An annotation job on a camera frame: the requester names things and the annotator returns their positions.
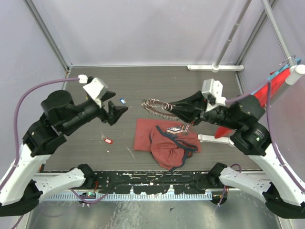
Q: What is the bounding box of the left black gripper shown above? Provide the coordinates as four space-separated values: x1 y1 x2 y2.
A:
64 90 130 133

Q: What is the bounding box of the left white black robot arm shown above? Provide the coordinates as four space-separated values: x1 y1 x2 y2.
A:
0 90 128 217

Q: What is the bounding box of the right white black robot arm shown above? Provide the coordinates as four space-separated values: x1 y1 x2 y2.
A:
168 92 305 219

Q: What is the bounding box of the key with blue tag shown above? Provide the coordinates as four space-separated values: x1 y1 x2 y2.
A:
120 98 126 104

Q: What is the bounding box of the key with red tag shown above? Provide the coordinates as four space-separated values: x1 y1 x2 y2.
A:
101 132 113 145

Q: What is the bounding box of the dark red shirt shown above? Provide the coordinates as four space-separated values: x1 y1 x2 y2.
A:
133 119 202 172

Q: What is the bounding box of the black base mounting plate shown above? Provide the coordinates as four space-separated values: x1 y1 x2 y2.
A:
68 170 229 195

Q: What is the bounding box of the red cloth on hanger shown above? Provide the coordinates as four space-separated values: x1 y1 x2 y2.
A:
215 68 291 139

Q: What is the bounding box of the white grey clothes rack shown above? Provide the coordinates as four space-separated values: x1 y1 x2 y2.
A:
187 0 305 147

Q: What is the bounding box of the teal clothes hanger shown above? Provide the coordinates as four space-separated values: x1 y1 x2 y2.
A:
251 58 305 100

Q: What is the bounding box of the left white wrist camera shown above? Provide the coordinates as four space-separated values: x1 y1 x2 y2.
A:
78 74 108 108

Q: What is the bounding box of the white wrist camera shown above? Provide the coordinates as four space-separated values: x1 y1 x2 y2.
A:
201 79 226 112
78 74 108 108

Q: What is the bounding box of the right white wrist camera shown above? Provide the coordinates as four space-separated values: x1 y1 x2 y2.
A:
201 79 226 112

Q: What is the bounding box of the slotted cable duct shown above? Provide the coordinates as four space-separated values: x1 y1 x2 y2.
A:
46 191 213 201

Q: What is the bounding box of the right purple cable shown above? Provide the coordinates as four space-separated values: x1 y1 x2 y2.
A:
225 82 305 193

